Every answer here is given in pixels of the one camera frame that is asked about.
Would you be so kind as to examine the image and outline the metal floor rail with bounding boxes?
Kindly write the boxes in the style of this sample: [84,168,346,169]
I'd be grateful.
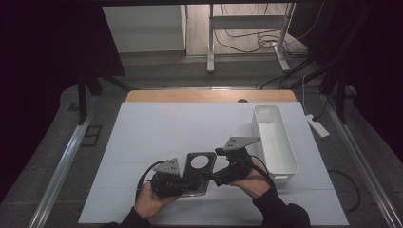
[322,94,403,228]
[28,112,95,228]

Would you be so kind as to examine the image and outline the black curtain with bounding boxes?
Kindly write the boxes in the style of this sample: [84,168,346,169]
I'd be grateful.
[0,0,126,203]
[287,0,403,165]

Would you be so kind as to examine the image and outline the person's left hand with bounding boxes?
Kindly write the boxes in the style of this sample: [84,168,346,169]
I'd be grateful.
[134,181,182,220]

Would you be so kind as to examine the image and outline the tangle of black cables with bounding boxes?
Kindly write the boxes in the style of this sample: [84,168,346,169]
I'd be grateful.
[213,3,310,60]

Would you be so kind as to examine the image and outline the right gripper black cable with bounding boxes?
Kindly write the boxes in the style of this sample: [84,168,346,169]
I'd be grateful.
[249,154,278,192]

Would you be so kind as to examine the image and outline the white metal desk frame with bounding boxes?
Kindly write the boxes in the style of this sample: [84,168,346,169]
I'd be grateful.
[206,3,297,75]

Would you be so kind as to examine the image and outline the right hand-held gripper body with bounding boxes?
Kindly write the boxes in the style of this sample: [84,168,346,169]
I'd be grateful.
[214,136,261,188]

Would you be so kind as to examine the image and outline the white plastic bin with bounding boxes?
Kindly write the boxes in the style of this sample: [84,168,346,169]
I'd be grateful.
[252,104,300,181]

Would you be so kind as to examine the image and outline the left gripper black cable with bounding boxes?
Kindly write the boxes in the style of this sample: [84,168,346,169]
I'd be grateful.
[135,160,168,204]

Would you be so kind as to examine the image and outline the white power strip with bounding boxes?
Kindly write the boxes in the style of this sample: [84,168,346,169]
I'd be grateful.
[304,113,331,139]

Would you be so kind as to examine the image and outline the grey translucent phone case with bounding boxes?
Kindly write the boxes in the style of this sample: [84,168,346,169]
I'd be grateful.
[181,151,219,199]

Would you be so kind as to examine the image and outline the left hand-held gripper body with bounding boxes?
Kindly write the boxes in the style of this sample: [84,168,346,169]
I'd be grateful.
[149,157,193,200]

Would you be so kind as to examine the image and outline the person's right hand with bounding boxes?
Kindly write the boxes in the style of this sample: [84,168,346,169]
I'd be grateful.
[227,157,275,200]

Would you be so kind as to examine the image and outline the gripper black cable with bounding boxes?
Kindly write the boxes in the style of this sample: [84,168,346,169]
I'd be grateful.
[135,160,168,204]
[249,154,278,192]

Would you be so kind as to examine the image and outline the white cabinet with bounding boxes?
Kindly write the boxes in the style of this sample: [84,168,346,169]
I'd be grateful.
[102,4,187,54]

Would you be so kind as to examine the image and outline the wooden table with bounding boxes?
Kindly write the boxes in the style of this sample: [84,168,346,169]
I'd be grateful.
[125,89,298,104]

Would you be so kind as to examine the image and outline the black floor cable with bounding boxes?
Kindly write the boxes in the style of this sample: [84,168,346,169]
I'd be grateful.
[327,169,362,213]

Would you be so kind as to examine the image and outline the black stand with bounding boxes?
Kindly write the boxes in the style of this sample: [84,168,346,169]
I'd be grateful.
[76,70,141,125]
[286,63,350,125]

